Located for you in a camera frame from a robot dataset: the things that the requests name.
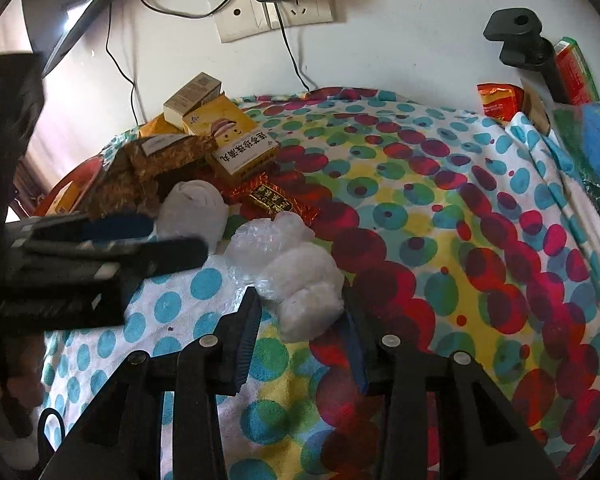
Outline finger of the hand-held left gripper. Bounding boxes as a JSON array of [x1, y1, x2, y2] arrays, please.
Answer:
[[30, 212, 156, 242], [20, 237, 210, 281]]

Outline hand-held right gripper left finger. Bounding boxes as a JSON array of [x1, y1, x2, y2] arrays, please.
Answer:
[[40, 287, 263, 480]]

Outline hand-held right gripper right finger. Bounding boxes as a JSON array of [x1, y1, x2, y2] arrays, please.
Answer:
[[342, 284, 561, 480]]

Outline white sock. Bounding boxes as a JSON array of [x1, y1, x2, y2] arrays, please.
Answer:
[[157, 179, 229, 253]]

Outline brown snack packet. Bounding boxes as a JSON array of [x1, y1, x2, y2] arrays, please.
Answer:
[[87, 135, 221, 221]]

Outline red-rimmed tray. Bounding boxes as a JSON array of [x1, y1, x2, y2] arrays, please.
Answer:
[[32, 155, 111, 217]]

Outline clear plastic bag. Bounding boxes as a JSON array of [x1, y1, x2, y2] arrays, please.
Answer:
[[225, 211, 346, 341]]

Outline yellow medicine box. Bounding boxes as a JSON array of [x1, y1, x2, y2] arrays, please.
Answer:
[[182, 96, 281, 183]]

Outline small beige box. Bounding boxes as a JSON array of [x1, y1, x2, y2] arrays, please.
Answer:
[[162, 72, 226, 128]]

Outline person's left hand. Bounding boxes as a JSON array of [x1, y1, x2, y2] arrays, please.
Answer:
[[0, 345, 43, 411]]

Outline orange box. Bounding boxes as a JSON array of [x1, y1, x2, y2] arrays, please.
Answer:
[[44, 180, 89, 214]]

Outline red candy wrapper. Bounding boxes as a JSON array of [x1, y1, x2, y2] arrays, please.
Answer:
[[225, 172, 323, 224]]

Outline polka dot blanket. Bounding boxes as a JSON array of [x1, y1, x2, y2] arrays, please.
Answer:
[[40, 85, 600, 480]]

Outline dark monitor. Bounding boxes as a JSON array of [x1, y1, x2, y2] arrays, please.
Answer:
[[20, 0, 137, 80]]

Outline red snack packet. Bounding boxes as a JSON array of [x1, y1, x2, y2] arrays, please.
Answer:
[[476, 82, 527, 124]]

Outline plain cardboard piece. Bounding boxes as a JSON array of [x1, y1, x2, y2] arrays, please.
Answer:
[[520, 79, 552, 137]]

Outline green and blue plastic bag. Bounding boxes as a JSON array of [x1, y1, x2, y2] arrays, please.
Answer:
[[550, 94, 600, 213]]

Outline red and green box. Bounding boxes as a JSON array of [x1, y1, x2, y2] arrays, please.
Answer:
[[552, 36, 600, 107]]

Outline black charger cable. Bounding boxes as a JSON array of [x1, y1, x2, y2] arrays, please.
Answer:
[[274, 1, 312, 93]]

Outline white wall port plate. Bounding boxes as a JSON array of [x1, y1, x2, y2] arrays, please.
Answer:
[[214, 0, 272, 44]]

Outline black clamp mount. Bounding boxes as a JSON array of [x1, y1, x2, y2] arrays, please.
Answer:
[[482, 7, 572, 106]]

